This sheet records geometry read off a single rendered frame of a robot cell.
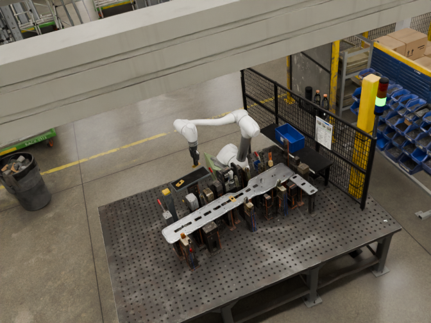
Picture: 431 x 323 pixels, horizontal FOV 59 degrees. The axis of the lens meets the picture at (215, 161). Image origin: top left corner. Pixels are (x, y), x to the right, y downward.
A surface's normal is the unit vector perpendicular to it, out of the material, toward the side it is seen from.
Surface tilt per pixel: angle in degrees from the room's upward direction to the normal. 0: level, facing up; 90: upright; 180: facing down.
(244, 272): 0
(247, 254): 0
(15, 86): 90
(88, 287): 0
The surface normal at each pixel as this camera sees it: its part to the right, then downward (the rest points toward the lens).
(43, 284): -0.14, -0.75
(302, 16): 0.35, 0.58
